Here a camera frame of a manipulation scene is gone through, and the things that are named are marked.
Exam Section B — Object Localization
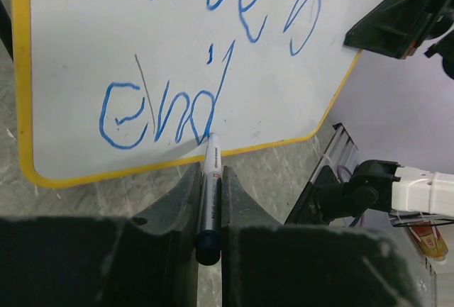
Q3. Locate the white marker pen body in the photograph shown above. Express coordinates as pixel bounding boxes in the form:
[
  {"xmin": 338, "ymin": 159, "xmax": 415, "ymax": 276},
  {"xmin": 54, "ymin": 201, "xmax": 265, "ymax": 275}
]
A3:
[{"xmin": 194, "ymin": 133, "xmax": 223, "ymax": 266}]

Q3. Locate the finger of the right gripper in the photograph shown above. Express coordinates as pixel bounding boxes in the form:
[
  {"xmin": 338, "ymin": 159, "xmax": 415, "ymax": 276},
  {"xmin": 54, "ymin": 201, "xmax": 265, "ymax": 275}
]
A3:
[{"xmin": 344, "ymin": 0, "xmax": 453, "ymax": 59}]

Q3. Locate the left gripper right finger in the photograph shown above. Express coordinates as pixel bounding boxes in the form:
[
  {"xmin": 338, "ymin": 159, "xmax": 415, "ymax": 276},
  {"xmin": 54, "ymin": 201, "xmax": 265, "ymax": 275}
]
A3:
[{"xmin": 221, "ymin": 167, "xmax": 422, "ymax": 306}]

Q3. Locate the yellow red packet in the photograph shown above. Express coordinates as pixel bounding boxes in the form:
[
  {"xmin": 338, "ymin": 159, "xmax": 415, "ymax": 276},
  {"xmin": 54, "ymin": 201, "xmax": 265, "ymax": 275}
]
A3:
[{"xmin": 408, "ymin": 222, "xmax": 448, "ymax": 262}]

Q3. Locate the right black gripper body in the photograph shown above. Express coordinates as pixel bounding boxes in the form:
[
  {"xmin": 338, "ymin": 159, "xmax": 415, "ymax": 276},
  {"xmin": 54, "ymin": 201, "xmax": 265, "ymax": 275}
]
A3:
[{"xmin": 424, "ymin": 11, "xmax": 453, "ymax": 79}]

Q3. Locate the black music stand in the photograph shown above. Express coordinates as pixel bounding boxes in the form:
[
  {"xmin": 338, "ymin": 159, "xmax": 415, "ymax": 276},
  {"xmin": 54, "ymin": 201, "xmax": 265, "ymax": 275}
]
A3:
[{"xmin": 0, "ymin": 1, "xmax": 13, "ymax": 60}]

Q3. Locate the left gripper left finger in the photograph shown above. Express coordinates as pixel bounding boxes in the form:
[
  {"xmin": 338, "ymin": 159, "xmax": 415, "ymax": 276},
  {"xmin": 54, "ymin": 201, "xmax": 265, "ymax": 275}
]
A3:
[{"xmin": 1, "ymin": 163, "xmax": 201, "ymax": 306}]

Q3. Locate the orange framed whiteboard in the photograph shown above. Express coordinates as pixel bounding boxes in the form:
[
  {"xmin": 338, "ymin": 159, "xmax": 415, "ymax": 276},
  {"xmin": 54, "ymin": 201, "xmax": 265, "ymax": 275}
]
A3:
[{"xmin": 11, "ymin": 0, "xmax": 381, "ymax": 188}]

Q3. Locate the right aluminium frame rail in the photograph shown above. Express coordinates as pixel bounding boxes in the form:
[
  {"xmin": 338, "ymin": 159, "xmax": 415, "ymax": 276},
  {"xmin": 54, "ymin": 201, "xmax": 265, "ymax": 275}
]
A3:
[{"xmin": 309, "ymin": 123, "xmax": 359, "ymax": 183}]

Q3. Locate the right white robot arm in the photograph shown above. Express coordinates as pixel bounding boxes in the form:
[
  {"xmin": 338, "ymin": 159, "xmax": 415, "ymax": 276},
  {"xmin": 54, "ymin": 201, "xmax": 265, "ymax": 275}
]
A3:
[{"xmin": 292, "ymin": 0, "xmax": 453, "ymax": 224}]

